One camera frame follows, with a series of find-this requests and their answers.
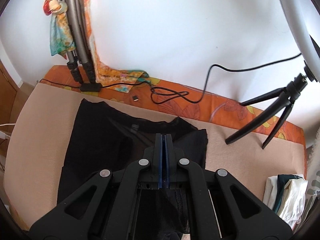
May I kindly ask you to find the wooden door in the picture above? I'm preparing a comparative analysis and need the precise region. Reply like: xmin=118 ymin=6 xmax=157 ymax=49
xmin=0 ymin=62 xmax=21 ymax=133

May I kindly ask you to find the white folded top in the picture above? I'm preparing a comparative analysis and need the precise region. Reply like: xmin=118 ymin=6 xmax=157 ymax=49
xmin=263 ymin=174 xmax=308 ymax=229

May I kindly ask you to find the black shirt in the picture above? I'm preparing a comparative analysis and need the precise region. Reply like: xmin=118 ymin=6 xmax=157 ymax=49
xmin=56 ymin=97 xmax=209 ymax=240

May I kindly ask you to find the black mini tripod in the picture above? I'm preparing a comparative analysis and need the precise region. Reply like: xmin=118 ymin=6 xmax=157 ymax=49
xmin=225 ymin=74 xmax=308 ymax=149

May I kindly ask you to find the colourful floral scarf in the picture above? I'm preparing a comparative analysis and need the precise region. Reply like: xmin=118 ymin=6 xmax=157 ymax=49
xmin=43 ymin=0 xmax=151 ymax=93

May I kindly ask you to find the orange floral bed sheet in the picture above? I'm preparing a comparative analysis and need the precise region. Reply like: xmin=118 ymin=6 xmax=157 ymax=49
xmin=40 ymin=65 xmax=305 ymax=146

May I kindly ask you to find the dark green folded garment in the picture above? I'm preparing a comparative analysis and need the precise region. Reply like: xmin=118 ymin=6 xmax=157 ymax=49
xmin=273 ymin=174 xmax=300 ymax=213

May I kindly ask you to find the black ring light cable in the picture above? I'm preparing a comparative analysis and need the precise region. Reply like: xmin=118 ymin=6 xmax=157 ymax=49
xmin=39 ymin=52 xmax=303 ymax=105

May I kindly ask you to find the grey folded tripod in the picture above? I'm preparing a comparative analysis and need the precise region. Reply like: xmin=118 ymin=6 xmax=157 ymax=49
xmin=62 ymin=0 xmax=102 ymax=92

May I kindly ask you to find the white green patterned curtain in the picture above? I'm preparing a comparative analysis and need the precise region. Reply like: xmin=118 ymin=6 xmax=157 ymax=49
xmin=293 ymin=129 xmax=320 ymax=233

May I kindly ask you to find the white ring light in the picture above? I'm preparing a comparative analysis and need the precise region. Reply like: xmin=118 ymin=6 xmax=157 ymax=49
xmin=280 ymin=0 xmax=319 ymax=81

